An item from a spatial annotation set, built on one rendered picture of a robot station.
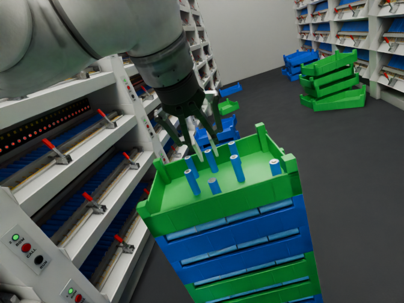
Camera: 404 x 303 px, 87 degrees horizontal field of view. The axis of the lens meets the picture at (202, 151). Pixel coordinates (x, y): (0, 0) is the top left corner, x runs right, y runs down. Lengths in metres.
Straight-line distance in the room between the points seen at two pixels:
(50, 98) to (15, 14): 0.50
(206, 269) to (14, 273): 0.41
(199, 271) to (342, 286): 0.43
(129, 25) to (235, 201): 0.31
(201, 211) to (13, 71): 0.33
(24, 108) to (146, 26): 0.49
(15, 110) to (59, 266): 0.40
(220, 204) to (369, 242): 0.59
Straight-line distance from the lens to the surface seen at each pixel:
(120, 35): 0.30
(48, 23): 0.31
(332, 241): 0.88
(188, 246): 0.49
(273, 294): 0.65
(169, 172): 0.60
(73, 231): 0.81
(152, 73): 0.34
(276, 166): 0.42
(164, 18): 0.31
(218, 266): 0.53
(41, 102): 0.76
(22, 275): 0.66
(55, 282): 0.71
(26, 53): 0.30
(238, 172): 0.48
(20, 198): 0.67
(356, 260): 0.85
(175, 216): 0.43
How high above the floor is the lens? 0.69
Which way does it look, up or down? 24 degrees down
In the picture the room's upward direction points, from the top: 22 degrees counter-clockwise
